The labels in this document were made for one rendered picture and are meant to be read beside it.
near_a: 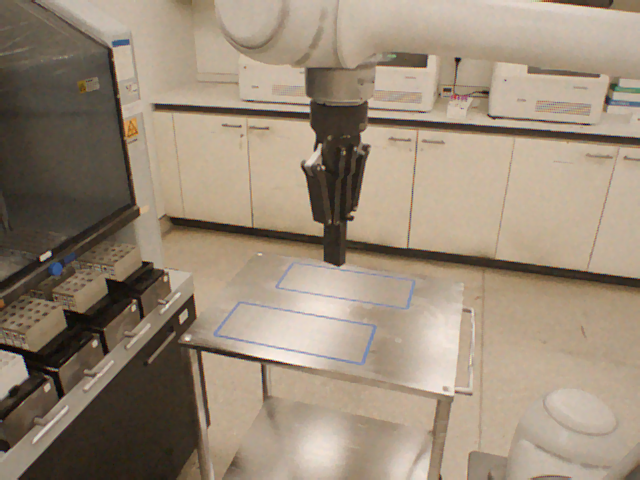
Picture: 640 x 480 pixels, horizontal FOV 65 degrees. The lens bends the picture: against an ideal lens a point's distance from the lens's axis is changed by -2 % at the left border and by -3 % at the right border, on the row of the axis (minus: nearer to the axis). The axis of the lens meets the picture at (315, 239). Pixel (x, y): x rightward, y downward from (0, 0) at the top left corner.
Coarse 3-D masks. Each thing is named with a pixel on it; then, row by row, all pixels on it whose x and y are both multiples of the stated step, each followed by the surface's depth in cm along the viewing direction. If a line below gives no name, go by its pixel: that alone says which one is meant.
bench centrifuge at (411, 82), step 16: (384, 64) 274; (400, 64) 272; (416, 64) 270; (432, 64) 269; (384, 80) 276; (400, 80) 274; (416, 80) 272; (432, 80) 270; (384, 96) 280; (400, 96) 278; (416, 96) 275; (432, 96) 275
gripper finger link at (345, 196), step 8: (352, 144) 68; (352, 152) 68; (352, 160) 69; (352, 168) 69; (344, 176) 70; (344, 184) 70; (344, 192) 71; (344, 200) 72; (344, 208) 72; (344, 216) 73; (352, 216) 73
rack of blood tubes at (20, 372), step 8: (0, 352) 102; (8, 352) 102; (0, 360) 100; (8, 360) 100; (16, 360) 99; (0, 368) 98; (8, 368) 97; (16, 368) 99; (24, 368) 101; (0, 376) 96; (8, 376) 98; (16, 376) 99; (24, 376) 101; (0, 384) 96; (8, 384) 98; (16, 384) 100; (0, 392) 96; (8, 392) 98; (0, 400) 96
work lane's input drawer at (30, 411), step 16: (32, 384) 100; (48, 384) 103; (16, 400) 96; (32, 400) 99; (48, 400) 104; (0, 416) 93; (16, 416) 96; (32, 416) 100; (0, 432) 94; (16, 432) 96; (48, 432) 99
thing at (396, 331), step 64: (256, 256) 148; (256, 320) 120; (320, 320) 120; (384, 320) 120; (448, 320) 120; (192, 384) 119; (384, 384) 101; (448, 384) 100; (256, 448) 153; (320, 448) 153; (384, 448) 153
